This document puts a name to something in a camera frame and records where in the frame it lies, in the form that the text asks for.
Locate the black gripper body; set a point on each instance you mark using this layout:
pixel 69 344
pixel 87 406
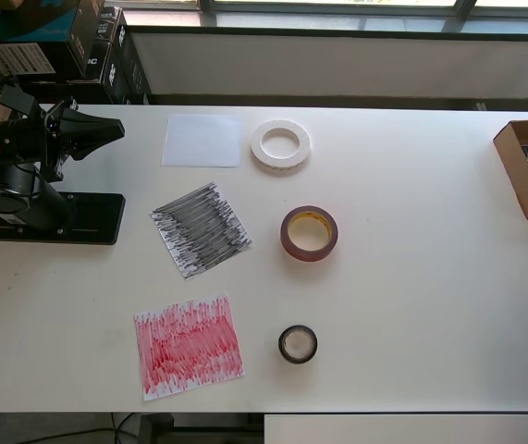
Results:
pixel 53 148

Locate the dark table leg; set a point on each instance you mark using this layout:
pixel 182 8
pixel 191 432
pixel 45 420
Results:
pixel 157 430

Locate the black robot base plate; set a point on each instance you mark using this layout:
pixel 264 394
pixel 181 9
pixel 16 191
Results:
pixel 97 222

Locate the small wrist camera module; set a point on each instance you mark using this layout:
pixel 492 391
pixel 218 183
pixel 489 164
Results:
pixel 9 94

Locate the small tan box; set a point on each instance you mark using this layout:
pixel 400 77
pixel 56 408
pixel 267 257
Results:
pixel 9 4

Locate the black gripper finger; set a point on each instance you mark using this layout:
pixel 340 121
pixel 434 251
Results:
pixel 92 124
pixel 88 145

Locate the blank white paper sheet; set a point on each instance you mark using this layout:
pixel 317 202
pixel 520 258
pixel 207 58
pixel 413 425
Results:
pixel 199 141

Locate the white tape roll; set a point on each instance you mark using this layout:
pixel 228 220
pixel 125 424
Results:
pixel 256 145

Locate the black teal printed box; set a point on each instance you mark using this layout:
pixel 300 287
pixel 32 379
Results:
pixel 37 23

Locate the red scribbled paper sheet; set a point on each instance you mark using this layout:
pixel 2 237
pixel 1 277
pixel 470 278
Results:
pixel 189 347

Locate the open brown cardboard tray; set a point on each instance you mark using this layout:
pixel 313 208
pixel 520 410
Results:
pixel 508 157

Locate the black printed carton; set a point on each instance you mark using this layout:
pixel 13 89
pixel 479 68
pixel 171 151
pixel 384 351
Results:
pixel 129 69
pixel 101 46

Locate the black tape roll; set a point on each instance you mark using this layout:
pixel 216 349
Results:
pixel 297 361

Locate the grey window frame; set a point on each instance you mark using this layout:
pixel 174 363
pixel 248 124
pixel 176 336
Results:
pixel 205 5

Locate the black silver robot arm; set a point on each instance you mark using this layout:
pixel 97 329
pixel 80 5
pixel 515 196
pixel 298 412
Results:
pixel 14 194

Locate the black scribbled paper sheet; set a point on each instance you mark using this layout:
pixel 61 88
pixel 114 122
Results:
pixel 199 231

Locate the white side table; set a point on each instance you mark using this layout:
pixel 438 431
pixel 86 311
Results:
pixel 407 430

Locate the red tape roll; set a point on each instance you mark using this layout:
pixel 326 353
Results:
pixel 310 256

